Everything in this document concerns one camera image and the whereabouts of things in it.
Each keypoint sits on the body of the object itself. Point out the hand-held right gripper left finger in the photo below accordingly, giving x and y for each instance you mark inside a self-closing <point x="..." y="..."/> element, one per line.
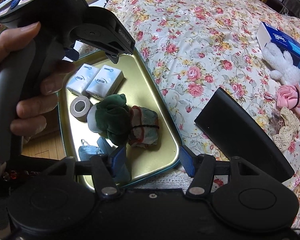
<point x="117" y="156"/>

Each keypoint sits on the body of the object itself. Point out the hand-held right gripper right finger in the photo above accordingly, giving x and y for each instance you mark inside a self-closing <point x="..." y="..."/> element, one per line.
<point x="187" y="162"/>

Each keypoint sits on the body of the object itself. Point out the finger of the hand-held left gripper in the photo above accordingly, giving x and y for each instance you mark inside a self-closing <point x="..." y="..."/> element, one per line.
<point x="107" y="48"/>

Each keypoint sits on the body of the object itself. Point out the white tissue pack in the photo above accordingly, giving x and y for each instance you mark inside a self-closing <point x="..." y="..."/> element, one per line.
<point x="105" y="81"/>
<point x="81" y="80"/>

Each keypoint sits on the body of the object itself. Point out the towel with red trim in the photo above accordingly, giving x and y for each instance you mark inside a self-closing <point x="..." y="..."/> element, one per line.
<point x="145" y="135"/>

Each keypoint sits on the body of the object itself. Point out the green plush toy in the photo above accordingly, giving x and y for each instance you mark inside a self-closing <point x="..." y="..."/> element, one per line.
<point x="115" y="120"/>

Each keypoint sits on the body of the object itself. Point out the grey tape roll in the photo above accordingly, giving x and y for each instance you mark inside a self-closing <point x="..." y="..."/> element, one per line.
<point x="86" y="115"/>

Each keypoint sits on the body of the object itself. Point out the gold metal tray teal rim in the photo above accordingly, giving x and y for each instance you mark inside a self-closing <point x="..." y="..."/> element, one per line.
<point x="145" y="87"/>

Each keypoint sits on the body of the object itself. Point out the person's left hand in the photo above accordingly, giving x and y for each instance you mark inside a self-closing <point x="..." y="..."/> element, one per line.
<point x="15" y="40"/>

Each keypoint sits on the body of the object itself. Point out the white lace cloth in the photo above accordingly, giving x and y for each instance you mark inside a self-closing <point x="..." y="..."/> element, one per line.
<point x="170" y="180"/>

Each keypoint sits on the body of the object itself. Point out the black flat case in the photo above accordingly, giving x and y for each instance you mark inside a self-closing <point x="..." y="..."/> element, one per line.
<point x="240" y="135"/>

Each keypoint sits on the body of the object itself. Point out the floral blanket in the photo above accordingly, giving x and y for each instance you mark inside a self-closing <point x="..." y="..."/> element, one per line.
<point x="190" y="42"/>

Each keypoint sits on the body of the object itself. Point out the beige crochet doily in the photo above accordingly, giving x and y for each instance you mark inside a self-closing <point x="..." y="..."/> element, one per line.
<point x="288" y="125"/>

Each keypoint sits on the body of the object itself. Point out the pink cloth with black band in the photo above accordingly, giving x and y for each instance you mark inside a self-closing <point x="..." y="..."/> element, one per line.
<point x="287" y="96"/>

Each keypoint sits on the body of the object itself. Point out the white plush toy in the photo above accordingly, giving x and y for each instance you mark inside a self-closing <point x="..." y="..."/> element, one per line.
<point x="282" y="65"/>

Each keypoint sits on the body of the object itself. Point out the blue white tissue box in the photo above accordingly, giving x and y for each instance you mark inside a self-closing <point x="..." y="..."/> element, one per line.
<point x="282" y="38"/>

